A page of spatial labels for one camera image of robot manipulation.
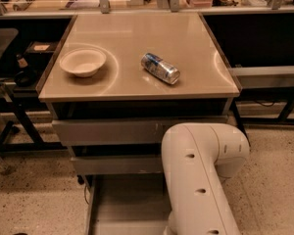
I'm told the grey top drawer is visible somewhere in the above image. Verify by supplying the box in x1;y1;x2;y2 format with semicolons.
52;116;228;146

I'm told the black box with label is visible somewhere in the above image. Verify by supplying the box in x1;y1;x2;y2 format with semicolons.
25;41;58;54

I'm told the grey drawer cabinet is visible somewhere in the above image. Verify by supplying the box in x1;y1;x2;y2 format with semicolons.
35;12;243;201

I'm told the white paper bowl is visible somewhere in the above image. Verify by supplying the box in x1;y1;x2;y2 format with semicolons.
60;48;107;78

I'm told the grey bottom drawer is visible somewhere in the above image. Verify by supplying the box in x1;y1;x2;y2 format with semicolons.
84;174;171;235

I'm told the grey middle drawer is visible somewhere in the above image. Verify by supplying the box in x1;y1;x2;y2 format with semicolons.
71;155;163;175

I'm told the silver blue drink can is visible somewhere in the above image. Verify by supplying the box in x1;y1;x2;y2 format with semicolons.
141;53;180;85

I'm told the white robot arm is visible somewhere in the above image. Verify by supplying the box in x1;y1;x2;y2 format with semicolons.
162;123;250;235

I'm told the grey drawer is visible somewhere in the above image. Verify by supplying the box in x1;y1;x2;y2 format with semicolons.
52;116;228;146
84;174;171;235
71;155;163;175

